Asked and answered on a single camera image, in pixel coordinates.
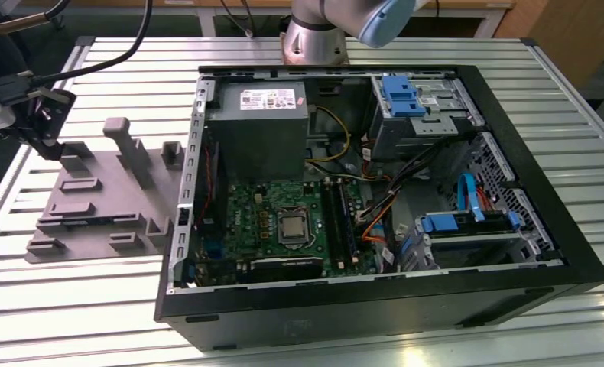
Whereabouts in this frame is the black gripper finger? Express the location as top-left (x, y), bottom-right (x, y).
top-left (15, 114), bottom-right (64, 161)
top-left (36, 89), bottom-right (78, 141)

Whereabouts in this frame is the black RAM slot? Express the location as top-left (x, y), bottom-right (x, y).
top-left (322, 177), bottom-right (346, 268)
top-left (330, 177), bottom-right (354, 267)
top-left (315, 177), bottom-right (340, 268)

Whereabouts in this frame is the grey parts rack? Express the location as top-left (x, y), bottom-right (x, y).
top-left (24, 116), bottom-right (190, 265)

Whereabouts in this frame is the grey power supply unit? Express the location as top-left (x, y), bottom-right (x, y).
top-left (203, 78), bottom-right (314, 184)

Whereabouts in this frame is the green motherboard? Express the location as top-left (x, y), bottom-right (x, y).
top-left (194, 177), bottom-right (384, 286)

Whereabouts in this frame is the black CPU socket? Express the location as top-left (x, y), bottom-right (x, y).
top-left (275, 205), bottom-right (315, 248)

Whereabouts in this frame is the silver CPU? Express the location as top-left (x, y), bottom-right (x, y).
top-left (280, 217), bottom-right (308, 236)

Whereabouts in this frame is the metal socket cover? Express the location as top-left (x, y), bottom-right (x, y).
top-left (276, 212), bottom-right (312, 242)

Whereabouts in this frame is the black graphics card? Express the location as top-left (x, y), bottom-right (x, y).
top-left (236, 256), bottom-right (327, 284)

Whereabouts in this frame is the black PC case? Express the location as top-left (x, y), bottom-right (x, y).
top-left (152, 63), bottom-right (604, 352)

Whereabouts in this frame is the metal drive cage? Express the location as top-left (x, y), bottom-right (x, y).
top-left (371, 74), bottom-right (487, 161)

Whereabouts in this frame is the hard disk in blue carrier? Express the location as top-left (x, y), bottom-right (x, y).
top-left (415, 211), bottom-right (524, 241)

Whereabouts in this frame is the metal disk bay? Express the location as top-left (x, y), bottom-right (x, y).
top-left (408, 229), bottom-right (559, 274)

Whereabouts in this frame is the wooden cabinet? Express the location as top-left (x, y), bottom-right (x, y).
top-left (494, 0), bottom-right (604, 91)

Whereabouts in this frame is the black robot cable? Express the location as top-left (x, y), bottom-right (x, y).
top-left (26, 0), bottom-right (155, 87)

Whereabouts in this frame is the yellow black wire bundle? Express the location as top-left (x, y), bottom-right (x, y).
top-left (304, 106), bottom-right (354, 171)

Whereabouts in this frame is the black white wire bundle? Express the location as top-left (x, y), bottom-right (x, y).
top-left (304, 159), bottom-right (394, 184)

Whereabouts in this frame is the blue plastic drive bracket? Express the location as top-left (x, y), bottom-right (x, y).
top-left (380, 75), bottom-right (428, 118)

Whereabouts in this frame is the orange wire bundle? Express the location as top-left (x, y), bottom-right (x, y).
top-left (359, 217), bottom-right (388, 245)

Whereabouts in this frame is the blue data cable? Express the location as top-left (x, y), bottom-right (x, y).
top-left (456, 172), bottom-right (488, 223)
top-left (398, 235), bottom-right (416, 268)

